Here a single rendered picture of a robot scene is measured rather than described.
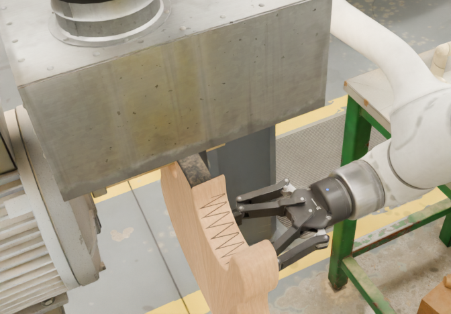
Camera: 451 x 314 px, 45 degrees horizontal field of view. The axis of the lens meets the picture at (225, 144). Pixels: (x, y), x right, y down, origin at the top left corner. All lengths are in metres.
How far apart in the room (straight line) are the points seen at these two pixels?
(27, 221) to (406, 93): 0.54
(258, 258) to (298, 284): 1.53
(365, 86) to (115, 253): 1.28
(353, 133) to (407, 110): 0.69
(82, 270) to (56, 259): 0.04
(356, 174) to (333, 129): 1.79
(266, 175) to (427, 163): 1.16
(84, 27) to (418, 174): 0.53
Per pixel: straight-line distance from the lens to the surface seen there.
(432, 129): 0.78
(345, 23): 0.96
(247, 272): 0.59
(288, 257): 0.84
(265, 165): 1.87
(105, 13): 0.49
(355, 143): 1.51
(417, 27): 3.51
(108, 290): 2.18
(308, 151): 2.56
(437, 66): 1.40
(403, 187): 0.90
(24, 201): 0.64
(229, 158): 1.79
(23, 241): 0.67
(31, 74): 0.48
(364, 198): 0.89
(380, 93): 1.40
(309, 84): 0.59
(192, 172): 0.67
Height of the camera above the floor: 1.78
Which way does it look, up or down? 43 degrees down
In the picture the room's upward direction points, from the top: 5 degrees counter-clockwise
